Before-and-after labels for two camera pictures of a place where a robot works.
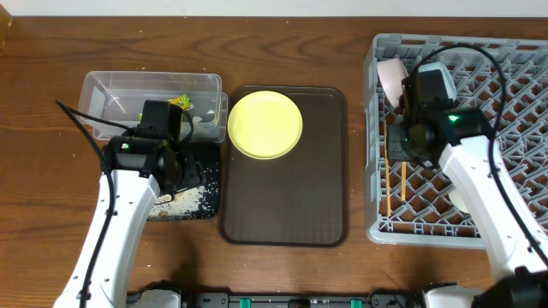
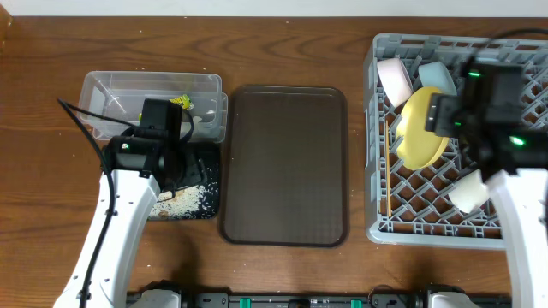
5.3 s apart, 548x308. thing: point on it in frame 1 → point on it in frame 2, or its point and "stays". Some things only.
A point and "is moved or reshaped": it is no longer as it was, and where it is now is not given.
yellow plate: [265, 125] is moved or reshaped
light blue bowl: [449, 84] stays
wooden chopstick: [387, 169] stays
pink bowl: [391, 73] stays
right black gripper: [395, 143] → [439, 118]
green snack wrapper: [183, 101] stays
